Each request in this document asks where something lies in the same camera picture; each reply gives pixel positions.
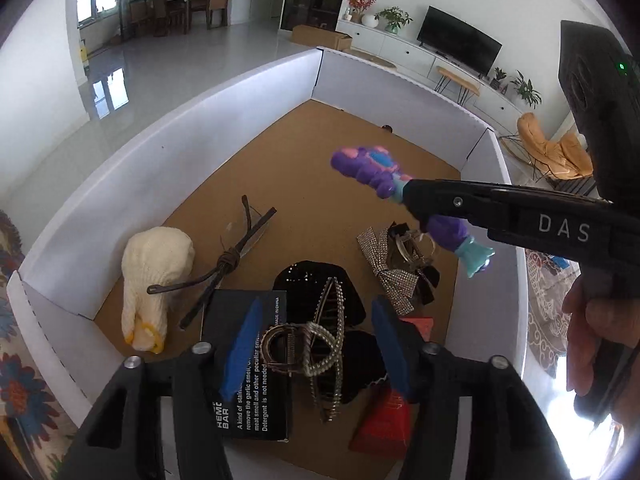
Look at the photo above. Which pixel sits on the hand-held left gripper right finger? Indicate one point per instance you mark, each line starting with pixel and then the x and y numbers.
pixel 392 350

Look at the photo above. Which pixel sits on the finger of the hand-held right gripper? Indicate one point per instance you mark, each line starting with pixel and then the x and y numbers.
pixel 450 200

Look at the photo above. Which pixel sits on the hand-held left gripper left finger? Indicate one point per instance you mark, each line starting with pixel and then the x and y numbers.
pixel 245 345

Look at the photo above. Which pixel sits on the black printed box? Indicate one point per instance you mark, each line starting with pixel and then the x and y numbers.
pixel 220 320

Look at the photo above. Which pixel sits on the dark claw hair clip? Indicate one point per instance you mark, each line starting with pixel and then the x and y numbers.
pixel 410 247

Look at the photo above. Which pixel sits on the rhinestone bow hair clip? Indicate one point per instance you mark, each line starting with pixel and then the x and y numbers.
pixel 395 285

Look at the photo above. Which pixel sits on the large rhinestone claw clip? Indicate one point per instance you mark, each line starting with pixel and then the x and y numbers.
pixel 336 310

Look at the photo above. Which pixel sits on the red snack packet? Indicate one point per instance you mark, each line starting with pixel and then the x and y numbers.
pixel 385 425

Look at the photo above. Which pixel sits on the purple toy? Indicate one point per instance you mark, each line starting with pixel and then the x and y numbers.
pixel 370 165

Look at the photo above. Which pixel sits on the cream knitted glove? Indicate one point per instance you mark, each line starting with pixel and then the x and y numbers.
pixel 155 270

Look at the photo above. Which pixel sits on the white cardboard box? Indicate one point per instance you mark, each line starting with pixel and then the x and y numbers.
pixel 200 135

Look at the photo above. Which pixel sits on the person's right hand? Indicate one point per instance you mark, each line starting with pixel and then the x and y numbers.
pixel 595 325

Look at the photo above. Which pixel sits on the orange lounge chair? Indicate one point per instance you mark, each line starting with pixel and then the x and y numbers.
pixel 550 152

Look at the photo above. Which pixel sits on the large leafy potted plant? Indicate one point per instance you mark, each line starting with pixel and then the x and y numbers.
pixel 526 89

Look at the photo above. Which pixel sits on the small potted plant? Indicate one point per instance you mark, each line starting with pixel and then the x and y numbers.
pixel 498 79

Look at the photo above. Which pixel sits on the wooden bench with hairpin legs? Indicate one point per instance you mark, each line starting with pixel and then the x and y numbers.
pixel 457 76

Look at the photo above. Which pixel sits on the black television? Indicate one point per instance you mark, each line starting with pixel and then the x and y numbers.
pixel 460 40

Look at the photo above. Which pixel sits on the white television cabinet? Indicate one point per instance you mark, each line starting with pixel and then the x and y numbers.
pixel 400 47

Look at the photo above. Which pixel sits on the green potted plant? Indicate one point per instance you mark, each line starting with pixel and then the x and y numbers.
pixel 395 19

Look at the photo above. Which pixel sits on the white round vase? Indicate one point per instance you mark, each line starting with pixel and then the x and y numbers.
pixel 369 20

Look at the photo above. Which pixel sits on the brown cardboard carton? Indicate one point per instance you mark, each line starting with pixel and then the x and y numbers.
pixel 320 37

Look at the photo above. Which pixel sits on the red flowers in vase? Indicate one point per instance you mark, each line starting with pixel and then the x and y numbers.
pixel 359 5

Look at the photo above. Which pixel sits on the floral patterned cloth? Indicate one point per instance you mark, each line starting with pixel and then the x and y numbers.
pixel 25 385

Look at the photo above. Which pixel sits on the wooden dining chair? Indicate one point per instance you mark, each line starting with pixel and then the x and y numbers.
pixel 160 12
pixel 139 16
pixel 219 2

